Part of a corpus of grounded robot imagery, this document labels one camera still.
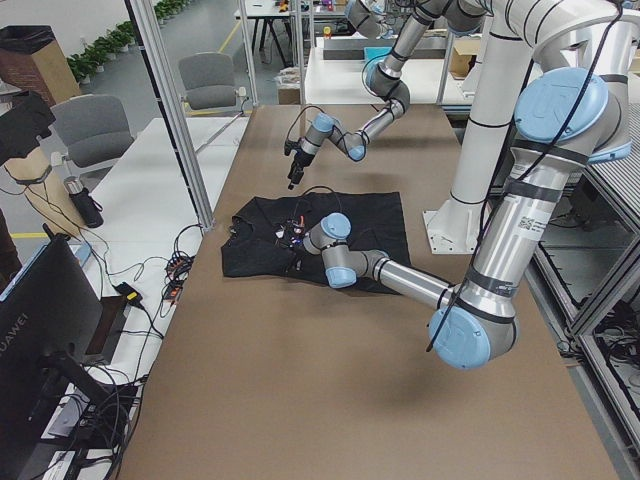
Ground black water bottle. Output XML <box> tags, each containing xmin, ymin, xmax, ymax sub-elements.
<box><xmin>63</xmin><ymin>176</ymin><xmax>104</xmax><ymax>228</ymax></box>

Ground grey office chair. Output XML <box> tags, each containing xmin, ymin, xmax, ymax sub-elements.
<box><xmin>51</xmin><ymin>94</ymin><xmax>134</xmax><ymax>169</ymax></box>
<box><xmin>178</xmin><ymin>52</ymin><xmax>248</xmax><ymax>116</ymax></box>

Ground aluminium frame post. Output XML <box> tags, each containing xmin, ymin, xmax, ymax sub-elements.
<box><xmin>124</xmin><ymin>1</ymin><xmax>214</xmax><ymax>232</ymax></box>

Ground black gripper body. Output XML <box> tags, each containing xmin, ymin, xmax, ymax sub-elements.
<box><xmin>294</xmin><ymin>149</ymin><xmax>313</xmax><ymax>169</ymax></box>

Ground grey office chair far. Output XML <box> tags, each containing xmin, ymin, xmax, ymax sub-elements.
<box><xmin>178</xmin><ymin>52</ymin><xmax>248</xmax><ymax>116</ymax></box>

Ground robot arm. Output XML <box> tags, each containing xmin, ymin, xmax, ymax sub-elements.
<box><xmin>301</xmin><ymin>67</ymin><xmax>631</xmax><ymax>370</ymax></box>
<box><xmin>284</xmin><ymin>1</ymin><xmax>488</xmax><ymax>189</ymax></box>

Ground grey office chair near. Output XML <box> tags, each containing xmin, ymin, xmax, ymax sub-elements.
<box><xmin>51</xmin><ymin>94</ymin><xmax>134</xmax><ymax>169</ymax></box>

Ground red black usb hub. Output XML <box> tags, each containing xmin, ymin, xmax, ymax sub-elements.
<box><xmin>162</xmin><ymin>286</ymin><xmax>182</xmax><ymax>305</ymax></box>

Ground black t-shirt with logo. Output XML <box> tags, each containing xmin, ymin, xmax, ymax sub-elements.
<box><xmin>221</xmin><ymin>191</ymin><xmax>411</xmax><ymax>286</ymax></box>

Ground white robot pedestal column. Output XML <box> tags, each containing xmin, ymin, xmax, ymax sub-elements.
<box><xmin>424</xmin><ymin>1</ymin><xmax>639</xmax><ymax>254</ymax></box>

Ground black Huawei monitor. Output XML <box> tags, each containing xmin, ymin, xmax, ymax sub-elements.
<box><xmin>1</xmin><ymin>235</ymin><xmax>102</xmax><ymax>479</ymax></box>

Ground black power adapter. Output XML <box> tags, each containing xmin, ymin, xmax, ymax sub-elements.
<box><xmin>113</xmin><ymin>282</ymin><xmax>142</xmax><ymax>307</ymax></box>

